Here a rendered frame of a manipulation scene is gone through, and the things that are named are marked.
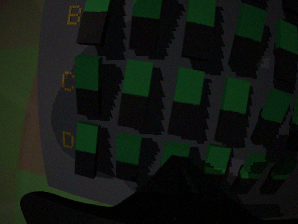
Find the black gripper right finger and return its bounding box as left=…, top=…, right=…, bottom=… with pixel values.
left=174, top=156, right=298, bottom=224

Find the grey switch panel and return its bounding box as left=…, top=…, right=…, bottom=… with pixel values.
left=37, top=0, right=298, bottom=218

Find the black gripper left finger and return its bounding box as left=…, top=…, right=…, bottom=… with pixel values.
left=20, top=156, right=181, bottom=224

